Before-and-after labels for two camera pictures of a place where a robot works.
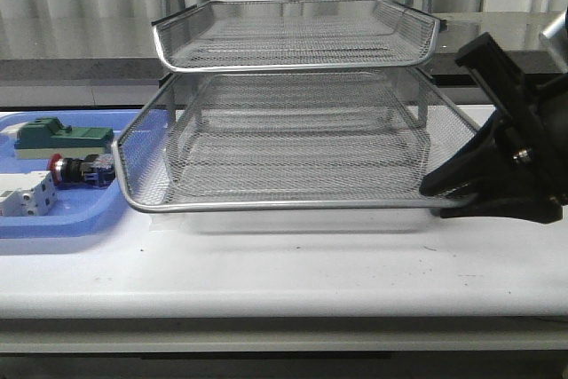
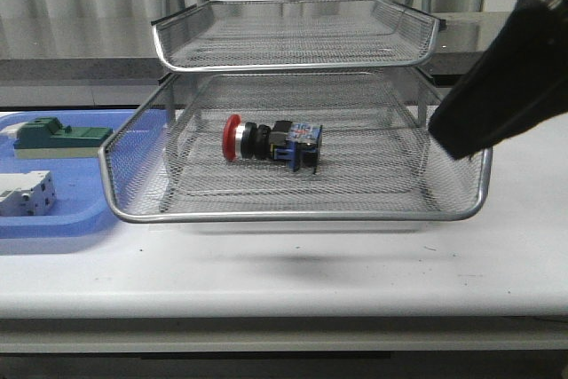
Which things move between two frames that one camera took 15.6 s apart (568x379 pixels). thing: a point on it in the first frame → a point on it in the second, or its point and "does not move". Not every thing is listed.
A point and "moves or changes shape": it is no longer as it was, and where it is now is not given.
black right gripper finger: [505, 201] → [555, 104]
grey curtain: [74, 6] does not move
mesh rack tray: [294, 141] moves or changes shape
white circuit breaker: [27, 194] does not move
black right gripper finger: [480, 158] → [524, 66]
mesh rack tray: [294, 34] does not move
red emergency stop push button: [94, 169] → [299, 144]
